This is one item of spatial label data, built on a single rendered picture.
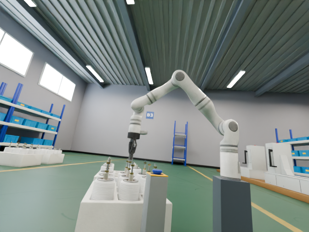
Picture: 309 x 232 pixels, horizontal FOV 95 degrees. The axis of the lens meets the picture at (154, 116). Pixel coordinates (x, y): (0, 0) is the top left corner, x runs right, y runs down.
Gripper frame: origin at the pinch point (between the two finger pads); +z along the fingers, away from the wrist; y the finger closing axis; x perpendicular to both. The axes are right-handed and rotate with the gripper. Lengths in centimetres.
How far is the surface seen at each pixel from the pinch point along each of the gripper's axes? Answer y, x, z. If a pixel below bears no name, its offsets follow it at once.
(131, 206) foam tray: 19.5, -0.8, 19.2
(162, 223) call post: 33.1, 7.5, 20.0
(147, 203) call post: 32.4, 1.5, 13.6
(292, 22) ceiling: -74, 386, -363
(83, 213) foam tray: 18.1, -19.1, 21.4
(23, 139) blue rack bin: -511, -256, -3
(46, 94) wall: -582, -260, -190
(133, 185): 16.5, -0.7, 11.4
